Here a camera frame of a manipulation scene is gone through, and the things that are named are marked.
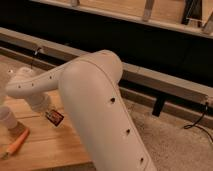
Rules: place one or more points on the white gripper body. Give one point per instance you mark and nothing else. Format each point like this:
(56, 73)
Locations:
(40, 103)

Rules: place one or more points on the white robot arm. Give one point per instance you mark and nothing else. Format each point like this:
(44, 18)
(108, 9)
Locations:
(88, 88)

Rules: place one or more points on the white plastic cup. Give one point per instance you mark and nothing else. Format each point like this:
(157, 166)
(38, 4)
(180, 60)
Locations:
(7, 117)

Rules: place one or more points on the wooden table board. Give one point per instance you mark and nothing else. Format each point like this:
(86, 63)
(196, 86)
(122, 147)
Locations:
(47, 148)

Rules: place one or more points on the orange carrot toy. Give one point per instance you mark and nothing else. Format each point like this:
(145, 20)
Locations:
(14, 147)

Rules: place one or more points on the grey metal rail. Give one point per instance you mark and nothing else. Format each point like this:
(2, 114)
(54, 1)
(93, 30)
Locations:
(145, 77)

